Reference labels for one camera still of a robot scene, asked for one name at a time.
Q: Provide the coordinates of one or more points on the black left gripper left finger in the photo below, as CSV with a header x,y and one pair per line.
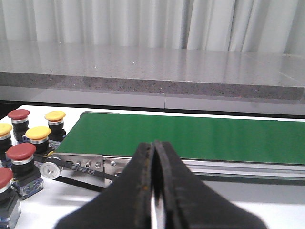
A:
x,y
124,204

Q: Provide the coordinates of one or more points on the red button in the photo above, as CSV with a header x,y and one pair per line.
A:
x,y
10,210
27,179
19,120

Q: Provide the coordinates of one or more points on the yellow button near belt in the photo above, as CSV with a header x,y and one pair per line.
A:
x,y
39,136

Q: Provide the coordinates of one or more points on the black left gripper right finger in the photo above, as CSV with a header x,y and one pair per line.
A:
x,y
188,202

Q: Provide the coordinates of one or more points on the green conveyor belt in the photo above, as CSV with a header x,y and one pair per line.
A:
x,y
267,141

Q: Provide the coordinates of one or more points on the yellow button far right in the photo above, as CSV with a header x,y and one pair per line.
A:
x,y
56,123

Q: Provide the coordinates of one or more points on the silver drive pulley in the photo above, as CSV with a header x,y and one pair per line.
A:
x,y
50,170

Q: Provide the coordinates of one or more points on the grey stone counter slab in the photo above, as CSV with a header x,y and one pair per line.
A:
x,y
93,68

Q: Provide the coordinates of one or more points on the yellow button left edge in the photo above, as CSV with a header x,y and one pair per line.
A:
x,y
5,142

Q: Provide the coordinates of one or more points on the black toothed drive belt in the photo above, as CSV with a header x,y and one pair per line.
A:
x,y
85,171

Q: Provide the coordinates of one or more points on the white pleated curtain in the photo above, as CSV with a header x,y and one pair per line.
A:
x,y
276,26

